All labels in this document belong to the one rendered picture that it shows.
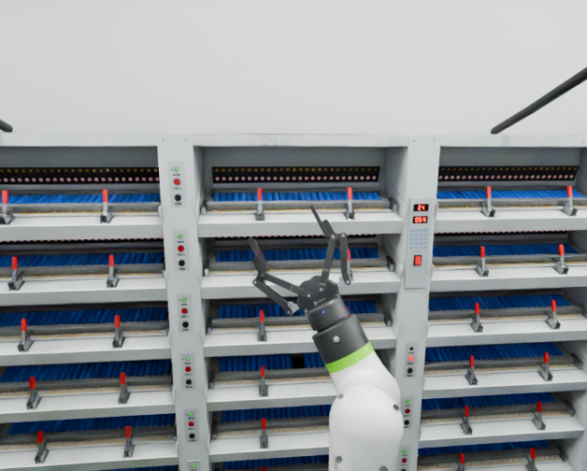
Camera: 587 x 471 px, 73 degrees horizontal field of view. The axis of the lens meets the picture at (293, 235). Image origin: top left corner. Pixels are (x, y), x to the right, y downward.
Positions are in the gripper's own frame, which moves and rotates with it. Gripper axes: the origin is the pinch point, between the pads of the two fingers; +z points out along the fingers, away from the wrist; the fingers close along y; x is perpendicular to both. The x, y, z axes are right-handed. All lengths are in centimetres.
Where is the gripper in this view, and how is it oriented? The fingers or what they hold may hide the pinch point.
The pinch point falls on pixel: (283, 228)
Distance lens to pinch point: 77.9
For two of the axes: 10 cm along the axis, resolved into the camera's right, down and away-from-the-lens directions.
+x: -1.8, -1.0, -9.8
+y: 8.7, -4.7, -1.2
